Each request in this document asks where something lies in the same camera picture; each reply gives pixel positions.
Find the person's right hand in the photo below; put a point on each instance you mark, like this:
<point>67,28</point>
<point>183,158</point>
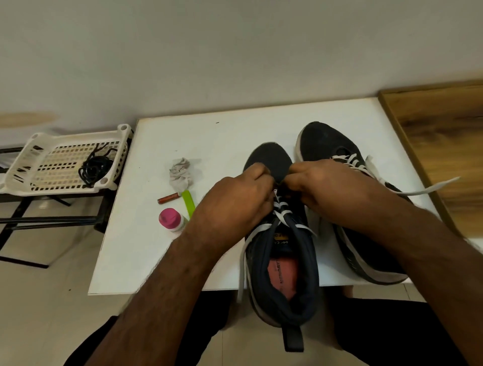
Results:
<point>343,192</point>

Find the grey shoelace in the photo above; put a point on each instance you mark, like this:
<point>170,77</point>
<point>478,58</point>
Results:
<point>422,186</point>

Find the black shoelace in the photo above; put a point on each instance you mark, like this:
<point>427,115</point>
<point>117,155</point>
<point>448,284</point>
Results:
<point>102,154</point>
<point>92,170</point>

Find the wooden board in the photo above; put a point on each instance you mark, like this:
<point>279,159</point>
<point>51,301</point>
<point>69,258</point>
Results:
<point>445,143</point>

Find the white perforated plastic tray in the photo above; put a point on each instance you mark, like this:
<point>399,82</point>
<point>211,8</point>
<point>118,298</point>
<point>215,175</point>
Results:
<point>53,164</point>

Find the person's left forearm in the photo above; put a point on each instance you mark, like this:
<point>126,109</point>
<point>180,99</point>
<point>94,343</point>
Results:
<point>147,309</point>

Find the pink capped white bottle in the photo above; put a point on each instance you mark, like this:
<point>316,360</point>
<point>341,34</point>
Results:
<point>170,219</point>

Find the black metal rack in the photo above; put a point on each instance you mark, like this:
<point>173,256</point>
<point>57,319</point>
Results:
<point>41,213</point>

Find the dark sneaker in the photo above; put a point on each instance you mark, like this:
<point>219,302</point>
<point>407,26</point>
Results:
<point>321,137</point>
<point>283,279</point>

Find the small red stick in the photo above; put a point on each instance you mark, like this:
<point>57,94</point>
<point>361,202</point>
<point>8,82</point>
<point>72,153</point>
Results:
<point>167,197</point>

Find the green marker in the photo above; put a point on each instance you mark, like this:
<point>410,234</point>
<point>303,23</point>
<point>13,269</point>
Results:
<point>188,203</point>

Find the crumpled white paper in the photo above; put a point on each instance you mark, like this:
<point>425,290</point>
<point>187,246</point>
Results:
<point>179,173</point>

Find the person's left hand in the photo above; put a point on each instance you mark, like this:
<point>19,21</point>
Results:
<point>230,207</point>

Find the person's right forearm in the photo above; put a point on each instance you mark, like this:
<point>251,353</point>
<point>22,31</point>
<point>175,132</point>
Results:
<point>445,290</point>

